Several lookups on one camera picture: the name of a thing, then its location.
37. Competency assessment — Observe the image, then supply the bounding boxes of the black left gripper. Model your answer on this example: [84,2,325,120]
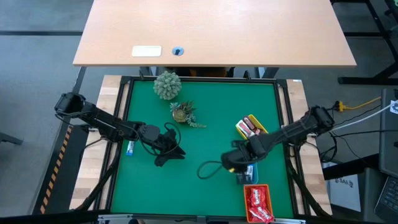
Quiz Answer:
[154,127,187,167]

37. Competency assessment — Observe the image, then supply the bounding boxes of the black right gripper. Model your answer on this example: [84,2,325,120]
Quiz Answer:
[220,139,261,174]

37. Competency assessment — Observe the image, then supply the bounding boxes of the red Skittles candy bag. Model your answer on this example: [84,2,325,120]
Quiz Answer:
[247,187,267,208]
[248,206,275,224]

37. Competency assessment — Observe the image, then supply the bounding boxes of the light blue plastic bin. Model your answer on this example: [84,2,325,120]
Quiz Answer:
[235,163,259,185]

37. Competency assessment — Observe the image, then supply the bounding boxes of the yellow slotted plastic basket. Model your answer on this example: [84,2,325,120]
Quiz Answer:
[235,114,269,141]

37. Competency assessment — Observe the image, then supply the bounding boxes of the trailing succulent in dark pot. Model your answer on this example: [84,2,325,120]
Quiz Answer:
[169,100,208,130]

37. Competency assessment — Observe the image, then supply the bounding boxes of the orange slotted plastic basket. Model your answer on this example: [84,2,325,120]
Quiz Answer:
[243,184,275,224]

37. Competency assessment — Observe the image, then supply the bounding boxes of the round succulent in white pot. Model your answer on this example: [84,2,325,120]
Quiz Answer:
[152,71,183,101]

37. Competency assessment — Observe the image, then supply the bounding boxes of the silver aluminium extrusion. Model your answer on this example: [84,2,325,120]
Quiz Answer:
[273,217,307,224]
[97,213,134,224]

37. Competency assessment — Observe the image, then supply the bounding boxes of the white rectangular pad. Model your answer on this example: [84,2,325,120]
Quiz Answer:
[131,45,163,58]

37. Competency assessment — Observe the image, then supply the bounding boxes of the white cardboard box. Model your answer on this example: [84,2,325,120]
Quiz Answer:
[328,173,363,213]

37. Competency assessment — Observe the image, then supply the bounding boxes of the hazard striped black plate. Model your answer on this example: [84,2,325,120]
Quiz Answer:
[30,124,90,215]

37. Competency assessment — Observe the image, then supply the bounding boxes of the light wooden desk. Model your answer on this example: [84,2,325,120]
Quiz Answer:
[73,0,358,68]

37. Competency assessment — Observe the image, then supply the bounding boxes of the grey computer case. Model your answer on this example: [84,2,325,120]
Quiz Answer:
[378,88,398,179]

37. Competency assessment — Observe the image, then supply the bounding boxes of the black keyboard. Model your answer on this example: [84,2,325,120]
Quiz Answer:
[374,175,398,224]

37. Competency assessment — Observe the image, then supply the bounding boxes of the black left wrist camera cable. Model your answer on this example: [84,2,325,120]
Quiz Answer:
[141,121,182,157]

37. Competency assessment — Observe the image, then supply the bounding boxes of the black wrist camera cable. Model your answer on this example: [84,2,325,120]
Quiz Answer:
[141,121,182,157]
[197,160,224,180]

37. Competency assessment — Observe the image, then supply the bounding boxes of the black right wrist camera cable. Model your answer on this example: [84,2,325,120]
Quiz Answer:
[197,160,224,180]

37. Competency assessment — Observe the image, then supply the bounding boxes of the black aluminium table frame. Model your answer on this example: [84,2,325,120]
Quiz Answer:
[93,75,312,224]

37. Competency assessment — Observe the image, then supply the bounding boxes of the yellow power cable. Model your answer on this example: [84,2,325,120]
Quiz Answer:
[333,96,382,113]

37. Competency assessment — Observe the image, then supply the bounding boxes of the white cable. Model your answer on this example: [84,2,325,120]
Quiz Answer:
[332,102,393,131]

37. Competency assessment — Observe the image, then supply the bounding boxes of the black desk leg frame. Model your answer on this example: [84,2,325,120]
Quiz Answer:
[331,0,398,86]

